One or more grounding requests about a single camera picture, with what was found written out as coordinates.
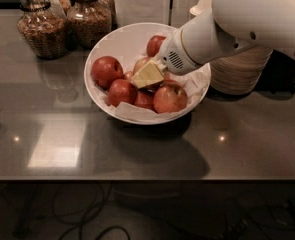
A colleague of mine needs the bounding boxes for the stack paper bowls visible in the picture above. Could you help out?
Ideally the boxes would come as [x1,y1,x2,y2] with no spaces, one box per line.
[189,0,212,17]
[210,47,273,96]

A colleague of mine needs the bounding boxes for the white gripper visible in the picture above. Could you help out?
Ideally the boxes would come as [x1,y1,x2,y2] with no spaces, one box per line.
[131,28,202,89]

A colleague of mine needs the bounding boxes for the red apple front left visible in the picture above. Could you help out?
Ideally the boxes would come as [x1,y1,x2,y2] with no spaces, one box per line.
[107,79,137,107]

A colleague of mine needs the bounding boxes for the yellow-red apple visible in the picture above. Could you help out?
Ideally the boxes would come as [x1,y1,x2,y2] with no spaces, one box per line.
[133,57,152,75]

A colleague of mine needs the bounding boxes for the small apple behind centre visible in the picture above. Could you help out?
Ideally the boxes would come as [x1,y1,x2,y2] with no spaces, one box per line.
[124,71,133,81]

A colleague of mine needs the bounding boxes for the white bowl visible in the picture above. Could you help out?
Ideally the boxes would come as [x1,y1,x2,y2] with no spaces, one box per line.
[84,23,211,125]

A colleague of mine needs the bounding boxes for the right glass cereal jar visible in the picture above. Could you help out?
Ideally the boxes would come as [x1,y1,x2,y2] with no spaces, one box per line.
[67,0,112,49]

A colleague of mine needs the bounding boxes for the white paper bowl liner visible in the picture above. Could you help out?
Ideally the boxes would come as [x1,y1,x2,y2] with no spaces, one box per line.
[91,33,211,125]

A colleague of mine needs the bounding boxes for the rear stack paper bowls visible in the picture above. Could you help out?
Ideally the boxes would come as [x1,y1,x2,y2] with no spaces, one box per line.
[189,0,212,17]

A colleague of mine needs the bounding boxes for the small red apple front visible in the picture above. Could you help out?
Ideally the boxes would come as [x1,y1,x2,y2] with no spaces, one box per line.
[134,91,154,110]

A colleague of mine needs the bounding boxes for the glass cereal jar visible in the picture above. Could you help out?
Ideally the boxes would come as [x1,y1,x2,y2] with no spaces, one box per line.
[17,0,68,59]
[67,0,112,49]

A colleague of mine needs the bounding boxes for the black floor cable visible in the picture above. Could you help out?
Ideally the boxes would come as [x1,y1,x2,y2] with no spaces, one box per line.
[50,181,132,240]

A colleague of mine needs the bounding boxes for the back glass jar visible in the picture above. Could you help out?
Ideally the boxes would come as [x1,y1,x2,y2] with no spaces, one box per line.
[47,0,71,17]

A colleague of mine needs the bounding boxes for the orange-red apple front right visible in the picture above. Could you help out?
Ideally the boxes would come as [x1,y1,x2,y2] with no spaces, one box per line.
[153,80,188,113]

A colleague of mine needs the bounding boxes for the left glass cereal jar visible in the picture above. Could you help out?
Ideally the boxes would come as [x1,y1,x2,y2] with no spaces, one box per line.
[17,0,68,59]

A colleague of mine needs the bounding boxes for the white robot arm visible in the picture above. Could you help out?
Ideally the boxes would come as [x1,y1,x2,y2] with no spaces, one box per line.
[131,0,295,88]

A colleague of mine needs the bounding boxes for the white napkin dispenser left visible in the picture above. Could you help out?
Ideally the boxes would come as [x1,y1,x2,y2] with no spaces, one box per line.
[115,0,170,27]

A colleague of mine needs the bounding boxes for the front stack paper bowls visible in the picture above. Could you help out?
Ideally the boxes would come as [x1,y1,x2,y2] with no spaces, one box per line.
[210,47,273,96]

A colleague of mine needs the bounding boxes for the red apple far left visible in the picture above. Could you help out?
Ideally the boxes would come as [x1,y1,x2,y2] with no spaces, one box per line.
[91,56,123,89]

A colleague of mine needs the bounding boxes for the red apple at back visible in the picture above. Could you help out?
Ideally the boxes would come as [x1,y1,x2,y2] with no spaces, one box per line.
[146,35,166,57]

